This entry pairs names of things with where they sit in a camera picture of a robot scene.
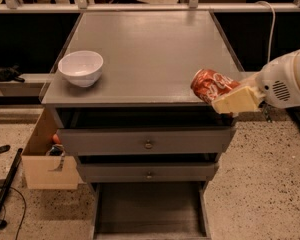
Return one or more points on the orange ball in box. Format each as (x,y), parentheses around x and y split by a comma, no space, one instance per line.
(56,139)

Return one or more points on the grey top drawer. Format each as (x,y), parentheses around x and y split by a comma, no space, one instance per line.
(145,141)

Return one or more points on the black pole on floor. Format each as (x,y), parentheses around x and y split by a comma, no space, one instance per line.
(4,189)

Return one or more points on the grey middle drawer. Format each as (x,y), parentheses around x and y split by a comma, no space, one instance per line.
(147,172)

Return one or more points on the metal railing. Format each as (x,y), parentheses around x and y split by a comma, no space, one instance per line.
(16,6)

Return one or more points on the open grey bottom drawer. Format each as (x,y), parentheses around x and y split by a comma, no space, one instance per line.
(150,211)

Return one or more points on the white bowl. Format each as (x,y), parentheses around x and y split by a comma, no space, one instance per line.
(81,68)

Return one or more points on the red coke can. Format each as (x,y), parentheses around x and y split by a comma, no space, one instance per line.
(208,84)

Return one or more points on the black cloth on ledge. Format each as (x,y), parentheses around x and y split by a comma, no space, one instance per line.
(10,74)

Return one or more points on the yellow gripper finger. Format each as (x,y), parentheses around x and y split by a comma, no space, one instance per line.
(240,99)
(249,81)

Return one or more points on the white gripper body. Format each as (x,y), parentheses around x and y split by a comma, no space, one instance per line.
(276,80)

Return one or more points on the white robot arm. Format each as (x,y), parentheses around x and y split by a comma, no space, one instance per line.
(277,84)

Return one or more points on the grey drawer cabinet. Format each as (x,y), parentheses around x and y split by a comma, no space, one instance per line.
(150,59)

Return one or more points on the cardboard box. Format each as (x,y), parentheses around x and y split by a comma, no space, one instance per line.
(42,170)

